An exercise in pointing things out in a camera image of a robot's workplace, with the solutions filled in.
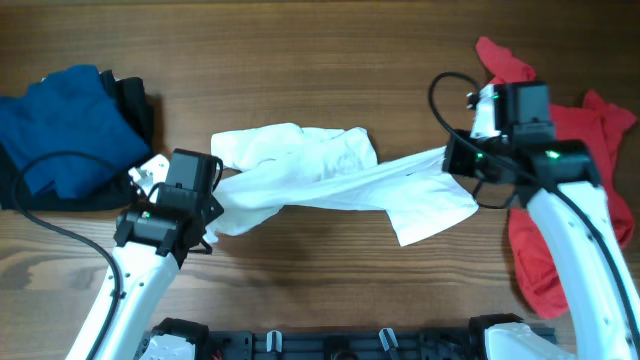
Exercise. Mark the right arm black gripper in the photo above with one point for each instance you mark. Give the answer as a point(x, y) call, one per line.
point(454, 162)

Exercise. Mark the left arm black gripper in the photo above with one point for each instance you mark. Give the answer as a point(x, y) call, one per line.
point(214, 209)

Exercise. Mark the white t-shirt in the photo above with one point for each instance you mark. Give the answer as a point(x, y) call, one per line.
point(285, 164)

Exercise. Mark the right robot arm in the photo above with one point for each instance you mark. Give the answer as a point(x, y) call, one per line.
point(513, 141)

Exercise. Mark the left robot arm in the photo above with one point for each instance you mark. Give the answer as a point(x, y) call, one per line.
point(152, 240)

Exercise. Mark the red t-shirt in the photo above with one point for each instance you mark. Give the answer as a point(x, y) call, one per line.
point(601, 126)

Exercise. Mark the black folded garment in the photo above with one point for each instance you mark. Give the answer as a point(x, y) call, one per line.
point(132, 103)

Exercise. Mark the blue folded shirt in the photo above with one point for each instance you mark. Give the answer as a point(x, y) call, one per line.
point(70, 114)

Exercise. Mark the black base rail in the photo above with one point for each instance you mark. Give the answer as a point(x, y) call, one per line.
point(181, 339)

